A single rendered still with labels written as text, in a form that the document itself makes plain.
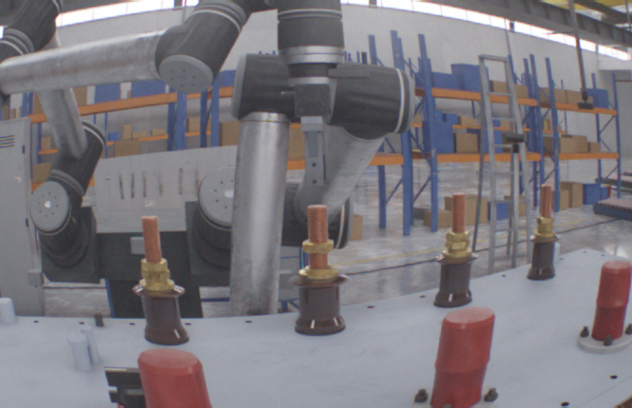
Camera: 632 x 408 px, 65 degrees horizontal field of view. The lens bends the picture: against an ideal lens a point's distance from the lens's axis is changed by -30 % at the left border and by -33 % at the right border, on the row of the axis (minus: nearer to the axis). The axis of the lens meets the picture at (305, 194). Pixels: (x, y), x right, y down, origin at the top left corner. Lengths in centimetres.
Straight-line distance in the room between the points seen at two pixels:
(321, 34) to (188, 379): 64
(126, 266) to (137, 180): 319
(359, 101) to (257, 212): 29
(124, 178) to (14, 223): 137
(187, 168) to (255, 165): 448
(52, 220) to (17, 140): 340
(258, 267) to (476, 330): 78
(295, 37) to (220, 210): 113
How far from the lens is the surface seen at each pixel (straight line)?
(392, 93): 140
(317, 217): 108
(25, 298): 572
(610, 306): 91
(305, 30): 104
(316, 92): 102
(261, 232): 138
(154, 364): 59
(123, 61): 115
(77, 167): 225
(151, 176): 580
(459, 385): 71
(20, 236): 559
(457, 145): 1040
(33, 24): 162
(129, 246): 263
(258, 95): 137
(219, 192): 212
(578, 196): 1250
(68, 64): 126
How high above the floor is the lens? 171
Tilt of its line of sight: 7 degrees down
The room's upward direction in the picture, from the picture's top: 2 degrees counter-clockwise
